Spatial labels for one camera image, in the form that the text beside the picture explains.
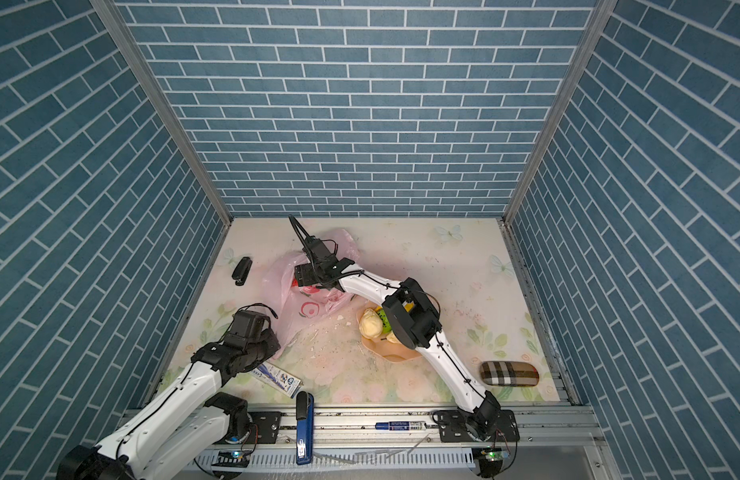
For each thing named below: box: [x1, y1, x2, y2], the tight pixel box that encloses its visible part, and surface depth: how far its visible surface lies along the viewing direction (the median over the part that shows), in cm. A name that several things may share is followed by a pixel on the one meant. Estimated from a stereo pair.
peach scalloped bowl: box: [356, 301, 422, 362], surface depth 86 cm
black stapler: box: [231, 256, 253, 286], surface depth 104 cm
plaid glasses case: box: [479, 360, 539, 387], surface depth 82 cm
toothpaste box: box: [250, 361, 304, 399], surface depth 82 cm
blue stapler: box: [295, 390, 315, 465], surface depth 73 cm
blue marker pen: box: [374, 420, 427, 431], surface depth 75 cm
